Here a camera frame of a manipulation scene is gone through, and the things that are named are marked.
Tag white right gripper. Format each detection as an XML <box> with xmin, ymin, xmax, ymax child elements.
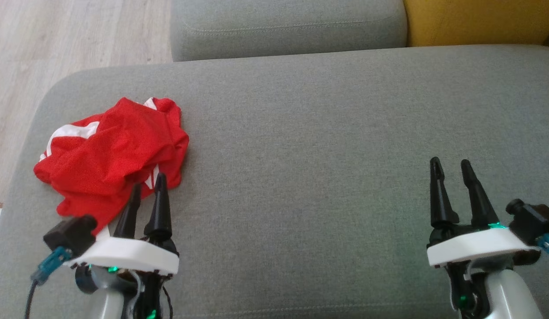
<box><xmin>427</xmin><ymin>156</ymin><xmax>541</xmax><ymax>319</ymax></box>

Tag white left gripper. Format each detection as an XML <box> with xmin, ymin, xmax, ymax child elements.
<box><xmin>64</xmin><ymin>173</ymin><xmax>180</xmax><ymax>319</ymax></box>

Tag red mesh basketball shorts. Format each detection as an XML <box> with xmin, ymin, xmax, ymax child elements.
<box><xmin>34</xmin><ymin>97</ymin><xmax>190</xmax><ymax>201</ymax></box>

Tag yellow and grey sofa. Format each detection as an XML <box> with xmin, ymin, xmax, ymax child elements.
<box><xmin>0</xmin><ymin>44</ymin><xmax>549</xmax><ymax>319</ymax></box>

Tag yellow sofa backrest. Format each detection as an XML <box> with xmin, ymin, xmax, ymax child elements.
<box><xmin>403</xmin><ymin>0</ymin><xmax>549</xmax><ymax>47</ymax></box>

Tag left camera cable teal plug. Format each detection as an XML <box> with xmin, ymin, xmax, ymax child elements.
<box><xmin>24</xmin><ymin>246</ymin><xmax>74</xmax><ymax>319</ymax></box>

